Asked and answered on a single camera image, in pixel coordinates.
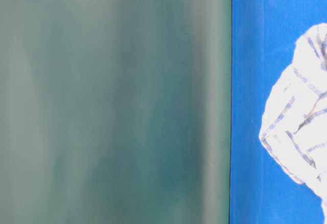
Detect white blue-striped towel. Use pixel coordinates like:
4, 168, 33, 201
259, 23, 326, 210

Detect blue table cloth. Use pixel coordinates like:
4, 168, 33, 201
230, 0, 326, 223

